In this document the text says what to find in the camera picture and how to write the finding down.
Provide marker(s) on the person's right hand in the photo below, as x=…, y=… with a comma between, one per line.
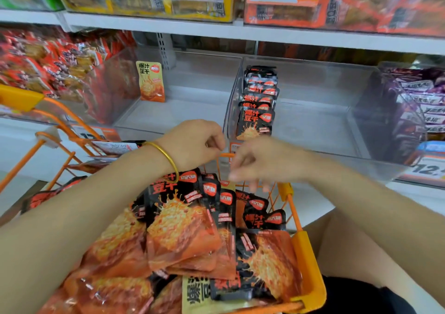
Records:
x=271, y=161

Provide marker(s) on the person's left hand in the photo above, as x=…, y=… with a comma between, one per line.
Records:
x=191, y=143

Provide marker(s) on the row of black orange snacks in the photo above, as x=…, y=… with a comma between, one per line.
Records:
x=256, y=109

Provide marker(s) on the yellow orange snack packet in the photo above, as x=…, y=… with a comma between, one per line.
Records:
x=151, y=81

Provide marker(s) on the orange shopping cart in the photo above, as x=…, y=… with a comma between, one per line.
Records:
x=306, y=255

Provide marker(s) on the pile of black orange snacks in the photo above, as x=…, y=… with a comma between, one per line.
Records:
x=181, y=248

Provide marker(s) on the person's right forearm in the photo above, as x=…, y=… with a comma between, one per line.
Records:
x=389, y=213

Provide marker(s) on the person's left forearm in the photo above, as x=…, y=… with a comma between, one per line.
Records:
x=69, y=248

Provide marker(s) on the person's right leg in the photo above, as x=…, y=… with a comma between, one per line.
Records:
x=347, y=248

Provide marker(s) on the orange blue shelf price tag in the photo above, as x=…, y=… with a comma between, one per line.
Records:
x=425, y=168

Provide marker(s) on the black shorts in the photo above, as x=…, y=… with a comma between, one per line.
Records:
x=354, y=298

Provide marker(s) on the pile of red tan packets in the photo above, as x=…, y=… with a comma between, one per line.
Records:
x=48, y=57

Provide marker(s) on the pile of purple packets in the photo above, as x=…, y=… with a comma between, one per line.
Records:
x=427, y=95

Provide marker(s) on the stack of orange trimmed packets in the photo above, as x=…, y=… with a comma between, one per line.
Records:
x=389, y=8

